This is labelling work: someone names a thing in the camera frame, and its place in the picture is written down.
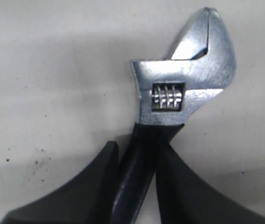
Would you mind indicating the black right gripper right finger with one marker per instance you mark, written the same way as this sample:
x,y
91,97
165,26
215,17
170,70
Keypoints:
x,y
185,198

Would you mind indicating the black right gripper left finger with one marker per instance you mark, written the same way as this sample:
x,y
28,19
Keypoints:
x,y
86,199

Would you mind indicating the adjustable wrench black handle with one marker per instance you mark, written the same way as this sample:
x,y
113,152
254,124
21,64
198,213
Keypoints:
x,y
199,65

